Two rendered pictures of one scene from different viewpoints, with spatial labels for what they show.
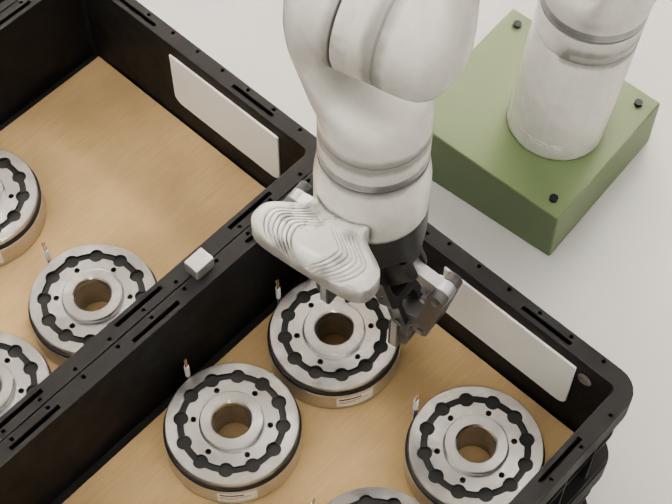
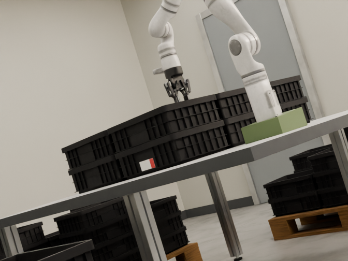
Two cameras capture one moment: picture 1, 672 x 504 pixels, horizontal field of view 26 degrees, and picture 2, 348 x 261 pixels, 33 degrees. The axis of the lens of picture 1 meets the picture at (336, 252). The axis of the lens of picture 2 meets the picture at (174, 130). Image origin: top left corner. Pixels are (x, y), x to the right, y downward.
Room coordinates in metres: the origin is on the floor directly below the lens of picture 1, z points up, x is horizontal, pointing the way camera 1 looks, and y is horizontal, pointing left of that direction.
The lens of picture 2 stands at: (0.66, -2.39, 0.73)
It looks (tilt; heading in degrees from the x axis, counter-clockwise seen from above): 3 degrees up; 95
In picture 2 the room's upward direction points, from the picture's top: 17 degrees counter-clockwise
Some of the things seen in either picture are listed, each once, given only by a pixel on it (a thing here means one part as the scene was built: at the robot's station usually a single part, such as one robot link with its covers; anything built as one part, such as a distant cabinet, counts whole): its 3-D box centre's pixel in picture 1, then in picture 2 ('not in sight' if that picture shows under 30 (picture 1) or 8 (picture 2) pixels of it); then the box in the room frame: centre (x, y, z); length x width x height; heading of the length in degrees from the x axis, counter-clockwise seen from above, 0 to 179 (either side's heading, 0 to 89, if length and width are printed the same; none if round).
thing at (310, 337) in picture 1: (334, 329); not in sight; (0.54, 0.00, 0.86); 0.05 x 0.05 x 0.01
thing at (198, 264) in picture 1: (199, 263); not in sight; (0.56, 0.10, 0.94); 0.02 x 0.01 x 0.01; 137
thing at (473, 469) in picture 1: (476, 445); not in sight; (0.45, -0.10, 0.86); 0.05 x 0.05 x 0.01
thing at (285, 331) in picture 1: (334, 332); not in sight; (0.54, 0.00, 0.86); 0.10 x 0.10 x 0.01
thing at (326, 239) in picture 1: (355, 187); (167, 62); (0.51, -0.01, 1.11); 0.11 x 0.09 x 0.06; 144
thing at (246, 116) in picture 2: not in sight; (220, 136); (0.62, 0.25, 0.76); 0.40 x 0.30 x 0.12; 137
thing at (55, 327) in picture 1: (93, 299); not in sight; (0.57, 0.19, 0.86); 0.10 x 0.10 x 0.01
